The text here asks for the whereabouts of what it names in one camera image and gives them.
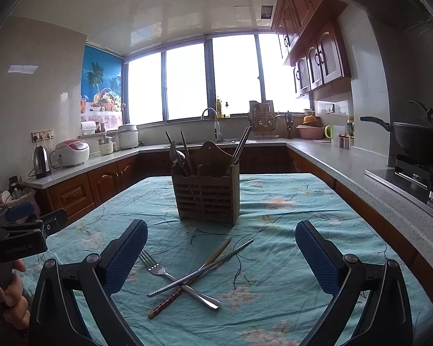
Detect chrome kitchen faucet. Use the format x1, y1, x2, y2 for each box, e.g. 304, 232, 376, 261
201, 108, 222, 142

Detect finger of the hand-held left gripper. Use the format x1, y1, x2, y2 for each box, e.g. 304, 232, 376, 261
0, 202, 36, 226
0, 209, 68, 236

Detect small white electric pot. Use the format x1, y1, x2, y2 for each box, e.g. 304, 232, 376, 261
98, 133, 118, 156

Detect steel chopstick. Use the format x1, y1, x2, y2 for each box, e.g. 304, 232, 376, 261
234, 126, 253, 168
230, 129, 249, 174
147, 238, 255, 298

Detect steel electric kettle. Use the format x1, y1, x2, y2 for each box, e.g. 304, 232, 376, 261
32, 146, 53, 180

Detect wooden utensil holder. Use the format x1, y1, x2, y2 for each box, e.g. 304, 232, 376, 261
171, 141, 241, 227

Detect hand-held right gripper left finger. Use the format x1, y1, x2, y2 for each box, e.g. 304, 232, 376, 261
29, 219, 149, 346

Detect teal floral tablecloth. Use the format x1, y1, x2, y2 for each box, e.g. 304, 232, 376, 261
22, 173, 433, 346

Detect scissors holder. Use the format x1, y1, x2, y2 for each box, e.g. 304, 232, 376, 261
283, 111, 294, 140

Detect wall outlet strip with plugs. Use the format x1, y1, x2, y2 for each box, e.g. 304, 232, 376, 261
31, 129, 55, 142

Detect grey kitchen worktop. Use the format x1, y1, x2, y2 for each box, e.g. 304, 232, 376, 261
23, 139, 433, 256

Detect black wok with lid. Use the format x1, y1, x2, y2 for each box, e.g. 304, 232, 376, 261
360, 101, 433, 164

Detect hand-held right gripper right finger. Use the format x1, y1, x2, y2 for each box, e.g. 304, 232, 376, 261
295, 220, 414, 346

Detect wooden knife rack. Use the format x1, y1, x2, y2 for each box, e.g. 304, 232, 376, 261
248, 100, 279, 138

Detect large white rice cooker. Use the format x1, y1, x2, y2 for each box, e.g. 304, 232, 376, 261
117, 124, 141, 150

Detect gas stove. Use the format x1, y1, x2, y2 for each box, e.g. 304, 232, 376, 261
364, 154, 433, 207

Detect wooden wall cabinets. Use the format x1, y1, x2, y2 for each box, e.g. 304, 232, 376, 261
272, 0, 351, 99

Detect person's left hand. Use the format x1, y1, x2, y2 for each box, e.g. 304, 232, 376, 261
0, 260, 31, 332

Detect fruit print wall poster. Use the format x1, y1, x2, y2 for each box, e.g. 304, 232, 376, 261
80, 45, 125, 133

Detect stacked yellow bowls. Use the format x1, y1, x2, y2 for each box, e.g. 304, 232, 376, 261
303, 109, 322, 127

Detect kitchen window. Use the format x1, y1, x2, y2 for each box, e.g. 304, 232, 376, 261
124, 33, 311, 125

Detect red and white rice cooker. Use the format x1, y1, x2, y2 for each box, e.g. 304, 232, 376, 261
55, 139, 91, 167

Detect dark steel fork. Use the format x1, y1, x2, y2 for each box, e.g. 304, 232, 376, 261
169, 140, 183, 175

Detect pink plastic basin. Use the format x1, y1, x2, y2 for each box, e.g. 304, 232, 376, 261
296, 125, 326, 140

